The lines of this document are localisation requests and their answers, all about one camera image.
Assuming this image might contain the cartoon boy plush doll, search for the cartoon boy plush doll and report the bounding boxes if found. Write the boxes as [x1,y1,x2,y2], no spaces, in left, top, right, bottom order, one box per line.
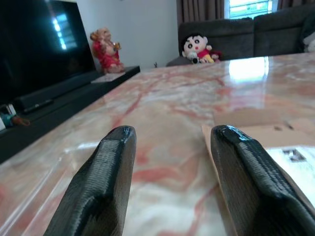
[181,33,222,64]

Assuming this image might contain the black remote control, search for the black remote control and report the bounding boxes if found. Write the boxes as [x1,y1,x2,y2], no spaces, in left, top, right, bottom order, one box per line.
[23,99,54,114]

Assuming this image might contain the teal orange toy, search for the teal orange toy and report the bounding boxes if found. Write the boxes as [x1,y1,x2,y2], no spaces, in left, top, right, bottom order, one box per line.
[2,114,31,128]

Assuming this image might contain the window with grille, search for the window with grille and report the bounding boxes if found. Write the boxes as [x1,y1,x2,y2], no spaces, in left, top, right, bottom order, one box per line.
[228,0,280,20]

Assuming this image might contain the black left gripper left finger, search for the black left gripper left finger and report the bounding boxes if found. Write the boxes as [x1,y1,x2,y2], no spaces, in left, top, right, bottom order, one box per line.
[45,125,137,236]

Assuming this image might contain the brown cardboard piece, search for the brown cardboard piece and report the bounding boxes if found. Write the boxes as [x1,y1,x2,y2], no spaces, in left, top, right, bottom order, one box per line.
[201,112,315,236]

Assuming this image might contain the black soundbar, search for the black soundbar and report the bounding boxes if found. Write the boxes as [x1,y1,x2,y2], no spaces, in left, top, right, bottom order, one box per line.
[13,70,99,113]

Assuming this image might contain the black flat television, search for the black flat television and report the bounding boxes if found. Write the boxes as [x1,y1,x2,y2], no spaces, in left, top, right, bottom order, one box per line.
[0,0,96,105]

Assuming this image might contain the brown curtain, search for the brown curtain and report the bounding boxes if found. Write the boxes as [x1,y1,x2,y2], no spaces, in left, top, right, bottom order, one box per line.
[176,0,231,24]

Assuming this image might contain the red gold figurine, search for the red gold figurine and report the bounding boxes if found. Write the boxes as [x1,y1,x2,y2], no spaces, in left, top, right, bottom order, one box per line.
[90,27,125,74]

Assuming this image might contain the dark grey sofa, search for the dark grey sofa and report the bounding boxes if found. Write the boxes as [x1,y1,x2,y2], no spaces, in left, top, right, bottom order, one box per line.
[167,0,315,67]

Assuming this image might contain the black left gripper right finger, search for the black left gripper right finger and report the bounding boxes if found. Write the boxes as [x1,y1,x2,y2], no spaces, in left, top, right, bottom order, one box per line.
[210,124,315,236]

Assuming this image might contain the black television console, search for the black television console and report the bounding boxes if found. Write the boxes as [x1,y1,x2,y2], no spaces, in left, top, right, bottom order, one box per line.
[0,65,141,164]

